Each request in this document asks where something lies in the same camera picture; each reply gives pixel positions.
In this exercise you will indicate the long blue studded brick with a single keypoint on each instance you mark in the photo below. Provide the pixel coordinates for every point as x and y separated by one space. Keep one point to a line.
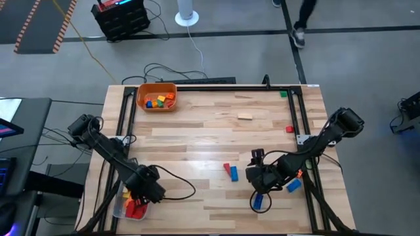
258 202
234 173

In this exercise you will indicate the small red wedge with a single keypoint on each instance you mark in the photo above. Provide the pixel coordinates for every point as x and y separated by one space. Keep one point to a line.
289 129

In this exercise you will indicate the backlit keyboard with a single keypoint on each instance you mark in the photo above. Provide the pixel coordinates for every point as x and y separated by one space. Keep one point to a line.
5 177

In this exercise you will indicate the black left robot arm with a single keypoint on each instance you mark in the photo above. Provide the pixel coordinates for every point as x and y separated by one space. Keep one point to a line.
111 154

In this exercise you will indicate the black frame clamp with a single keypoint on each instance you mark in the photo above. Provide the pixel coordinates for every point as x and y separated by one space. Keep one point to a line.
266 82

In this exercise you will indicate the white tower stand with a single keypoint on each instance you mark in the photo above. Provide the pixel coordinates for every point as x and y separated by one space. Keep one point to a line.
186 10

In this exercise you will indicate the black power adapter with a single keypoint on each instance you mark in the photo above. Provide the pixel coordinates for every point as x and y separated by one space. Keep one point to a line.
82 143

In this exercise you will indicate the long yellow studded brick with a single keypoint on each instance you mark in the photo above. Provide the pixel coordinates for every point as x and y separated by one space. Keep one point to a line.
126 194

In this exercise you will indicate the black monitor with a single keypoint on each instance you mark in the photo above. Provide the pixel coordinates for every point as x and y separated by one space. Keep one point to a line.
8 129

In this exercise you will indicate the white sheet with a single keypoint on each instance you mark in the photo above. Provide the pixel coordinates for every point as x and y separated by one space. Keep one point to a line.
8 109

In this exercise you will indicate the orange plastic bin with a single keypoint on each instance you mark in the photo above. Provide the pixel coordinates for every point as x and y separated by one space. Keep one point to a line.
157 90

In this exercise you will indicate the red device on crate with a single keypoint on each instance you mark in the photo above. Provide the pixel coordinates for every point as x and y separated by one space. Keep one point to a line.
110 4

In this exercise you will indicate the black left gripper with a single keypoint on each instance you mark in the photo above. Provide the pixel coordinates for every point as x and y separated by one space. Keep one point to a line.
151 193

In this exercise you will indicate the small blue block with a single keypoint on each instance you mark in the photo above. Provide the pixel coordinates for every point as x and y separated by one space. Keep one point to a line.
149 104

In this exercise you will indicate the clear plastic container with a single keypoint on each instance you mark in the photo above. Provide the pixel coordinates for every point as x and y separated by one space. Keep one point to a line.
118 211

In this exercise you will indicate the person's legs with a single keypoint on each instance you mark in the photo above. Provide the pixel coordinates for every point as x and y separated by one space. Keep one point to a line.
298 36

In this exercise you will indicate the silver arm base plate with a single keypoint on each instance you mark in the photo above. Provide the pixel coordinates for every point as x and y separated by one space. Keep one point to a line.
300 139
123 141

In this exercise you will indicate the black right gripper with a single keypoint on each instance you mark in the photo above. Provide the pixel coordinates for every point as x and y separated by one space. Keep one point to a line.
265 177

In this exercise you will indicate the black power strip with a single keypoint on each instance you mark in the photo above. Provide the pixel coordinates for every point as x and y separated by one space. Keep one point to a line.
213 80

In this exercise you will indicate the small orange studded brick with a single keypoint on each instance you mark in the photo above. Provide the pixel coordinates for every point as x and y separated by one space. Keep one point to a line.
170 96

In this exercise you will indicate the black mat with striped edge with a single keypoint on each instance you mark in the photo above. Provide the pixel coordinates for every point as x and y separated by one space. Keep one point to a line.
13 26
46 26

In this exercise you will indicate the small green block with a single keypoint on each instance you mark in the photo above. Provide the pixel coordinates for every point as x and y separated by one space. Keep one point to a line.
283 94

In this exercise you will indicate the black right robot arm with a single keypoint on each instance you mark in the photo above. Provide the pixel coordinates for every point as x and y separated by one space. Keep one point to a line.
321 144

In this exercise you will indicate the green tag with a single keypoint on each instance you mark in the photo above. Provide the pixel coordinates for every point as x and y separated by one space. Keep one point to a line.
308 163

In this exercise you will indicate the black crate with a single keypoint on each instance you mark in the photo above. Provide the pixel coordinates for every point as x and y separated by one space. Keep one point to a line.
124 24

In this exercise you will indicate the small yellow studded brick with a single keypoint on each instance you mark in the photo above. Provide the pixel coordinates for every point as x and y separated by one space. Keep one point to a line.
161 98

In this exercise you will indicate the black desk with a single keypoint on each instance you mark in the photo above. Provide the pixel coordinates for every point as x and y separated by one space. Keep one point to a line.
31 147

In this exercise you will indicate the green studded brick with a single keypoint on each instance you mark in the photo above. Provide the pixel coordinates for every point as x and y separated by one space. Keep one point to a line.
159 103

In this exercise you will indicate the red arch block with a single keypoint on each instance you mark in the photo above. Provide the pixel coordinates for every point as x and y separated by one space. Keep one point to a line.
142 213

